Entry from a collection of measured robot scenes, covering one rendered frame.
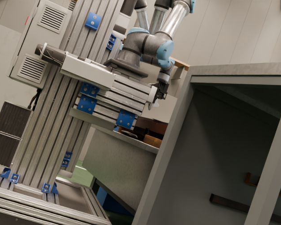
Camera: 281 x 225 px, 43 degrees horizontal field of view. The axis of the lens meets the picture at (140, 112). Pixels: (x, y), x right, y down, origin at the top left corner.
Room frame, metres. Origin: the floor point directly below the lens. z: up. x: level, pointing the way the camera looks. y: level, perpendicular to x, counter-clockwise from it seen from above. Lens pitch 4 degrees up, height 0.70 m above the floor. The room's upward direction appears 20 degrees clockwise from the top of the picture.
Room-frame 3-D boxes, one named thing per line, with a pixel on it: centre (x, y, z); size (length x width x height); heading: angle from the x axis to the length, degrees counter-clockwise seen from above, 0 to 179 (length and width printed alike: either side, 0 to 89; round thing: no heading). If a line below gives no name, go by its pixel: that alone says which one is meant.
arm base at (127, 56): (2.00, 0.16, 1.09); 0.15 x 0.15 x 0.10
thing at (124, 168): (2.52, 0.02, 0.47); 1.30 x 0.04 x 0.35; 25
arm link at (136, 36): (2.00, 0.16, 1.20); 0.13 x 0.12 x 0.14; 76
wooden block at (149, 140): (2.10, -0.13, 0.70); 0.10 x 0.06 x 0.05; 35
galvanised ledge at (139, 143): (2.48, 0.09, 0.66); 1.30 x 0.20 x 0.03; 25
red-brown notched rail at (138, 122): (2.35, -0.10, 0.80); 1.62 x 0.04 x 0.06; 25
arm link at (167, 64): (2.25, -0.02, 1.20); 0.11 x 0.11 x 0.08; 76
